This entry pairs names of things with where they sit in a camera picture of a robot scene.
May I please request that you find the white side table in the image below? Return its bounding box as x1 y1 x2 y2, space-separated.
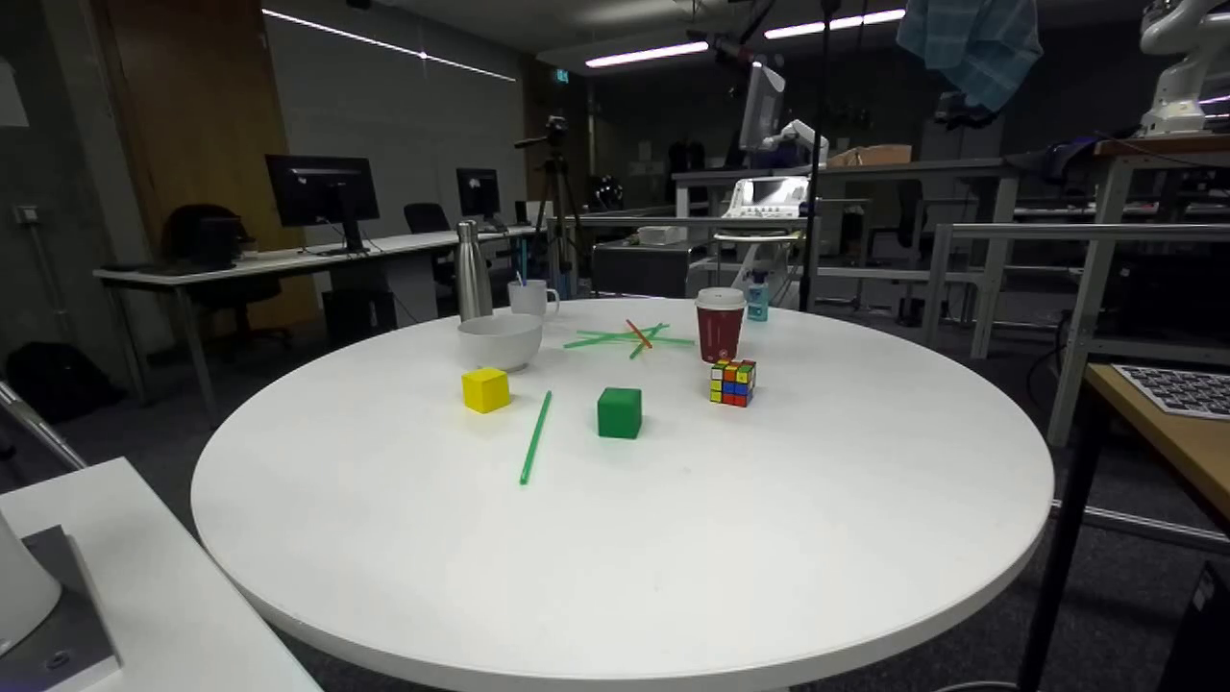
0 454 321 692

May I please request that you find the wooden top metal table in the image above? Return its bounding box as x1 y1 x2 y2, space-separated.
1046 129 1230 454

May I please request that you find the orange stick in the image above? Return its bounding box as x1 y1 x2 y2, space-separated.
621 314 667 363

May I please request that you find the small black computer monitor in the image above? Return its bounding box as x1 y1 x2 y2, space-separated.
453 164 504 224

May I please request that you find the black backpack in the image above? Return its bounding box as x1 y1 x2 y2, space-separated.
0 337 125 425

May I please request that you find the long green straw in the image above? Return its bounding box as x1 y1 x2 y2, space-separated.
516 389 555 489

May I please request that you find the checkerboard calibration sheet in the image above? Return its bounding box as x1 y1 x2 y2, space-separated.
1111 363 1230 422

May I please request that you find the black office chair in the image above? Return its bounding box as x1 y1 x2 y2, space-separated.
157 201 252 268

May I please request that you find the red cup white lid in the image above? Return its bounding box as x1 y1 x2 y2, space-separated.
691 283 749 364

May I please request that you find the grey metal table frame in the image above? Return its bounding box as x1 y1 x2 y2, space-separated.
915 220 1230 454

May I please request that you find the stainless steel bottle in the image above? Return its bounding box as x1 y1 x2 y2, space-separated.
453 214 495 322

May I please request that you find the white mug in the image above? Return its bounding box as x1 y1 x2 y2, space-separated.
504 277 564 319

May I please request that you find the ceiling light strip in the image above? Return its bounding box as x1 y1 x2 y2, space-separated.
760 4 908 43
582 40 710 72
258 4 516 88

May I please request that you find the long white office desk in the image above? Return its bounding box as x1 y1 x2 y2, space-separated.
88 225 540 416

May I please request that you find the teal hanging cloth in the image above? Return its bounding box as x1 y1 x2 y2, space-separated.
891 0 1046 117

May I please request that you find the Rubik's cube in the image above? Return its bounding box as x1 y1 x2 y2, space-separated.
708 354 760 413

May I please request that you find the yellow block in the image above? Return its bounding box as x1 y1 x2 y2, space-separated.
459 364 516 416

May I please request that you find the white medical cart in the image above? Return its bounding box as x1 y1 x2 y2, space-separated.
708 55 822 300

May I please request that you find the large black computer monitor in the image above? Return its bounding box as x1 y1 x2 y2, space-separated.
261 149 382 252

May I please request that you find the white bowl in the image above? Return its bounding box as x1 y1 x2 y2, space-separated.
457 309 545 377

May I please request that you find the grey table with box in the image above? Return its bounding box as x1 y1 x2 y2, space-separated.
667 143 1021 363

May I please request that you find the black camera tripod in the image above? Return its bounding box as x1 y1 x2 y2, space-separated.
516 110 587 300

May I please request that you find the green block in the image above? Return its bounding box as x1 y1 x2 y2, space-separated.
596 386 646 442

